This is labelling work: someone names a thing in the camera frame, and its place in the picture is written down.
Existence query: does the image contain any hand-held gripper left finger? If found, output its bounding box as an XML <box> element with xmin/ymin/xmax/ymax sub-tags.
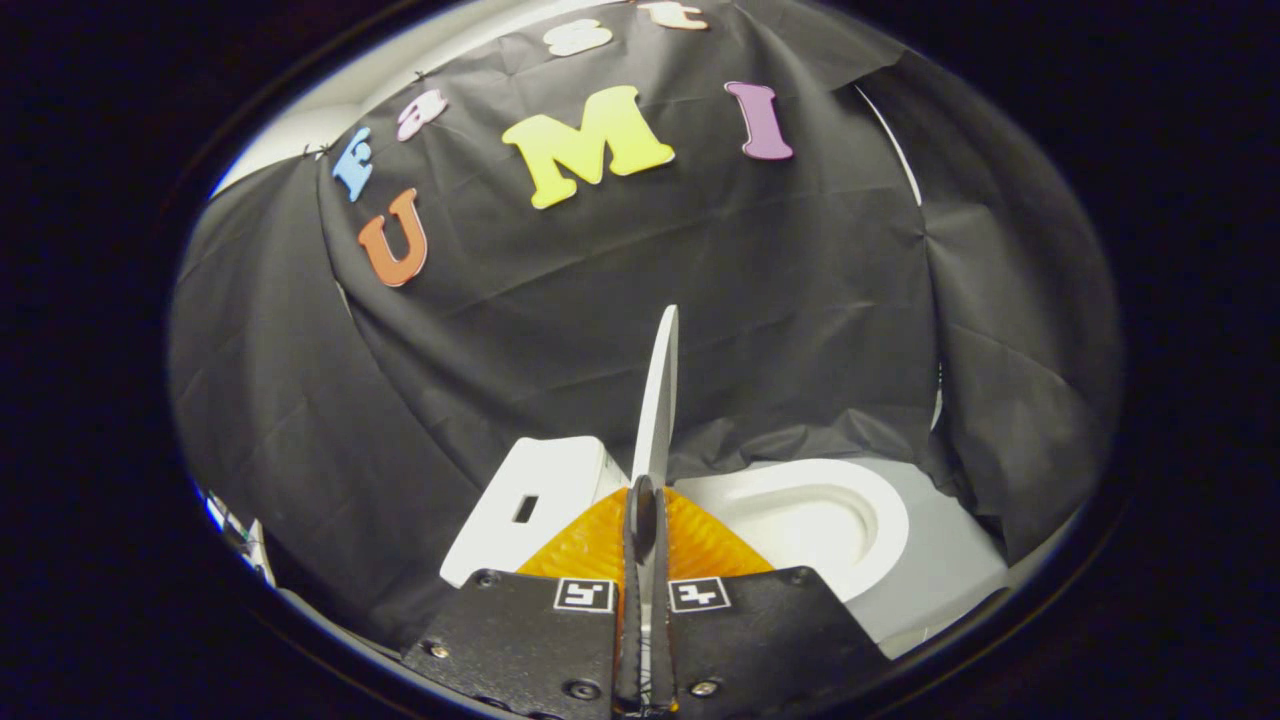
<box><xmin>402</xmin><ymin>487</ymin><xmax>641</xmax><ymax>717</ymax></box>

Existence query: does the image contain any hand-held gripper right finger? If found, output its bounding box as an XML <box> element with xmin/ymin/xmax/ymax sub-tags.
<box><xmin>650</xmin><ymin>487</ymin><xmax>891</xmax><ymax>709</ymax></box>

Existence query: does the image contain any white toilet lid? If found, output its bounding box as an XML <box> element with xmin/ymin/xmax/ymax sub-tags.
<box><xmin>631</xmin><ymin>305</ymin><xmax>681</xmax><ymax>493</ymax></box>

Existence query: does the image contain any white toilet bowl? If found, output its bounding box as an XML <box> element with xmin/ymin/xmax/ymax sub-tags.
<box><xmin>675</xmin><ymin>458</ymin><xmax>911</xmax><ymax>604</ymax></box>

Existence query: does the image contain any black backdrop cloth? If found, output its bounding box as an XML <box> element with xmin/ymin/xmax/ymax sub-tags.
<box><xmin>168</xmin><ymin>0</ymin><xmax>1123</xmax><ymax>651</ymax></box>

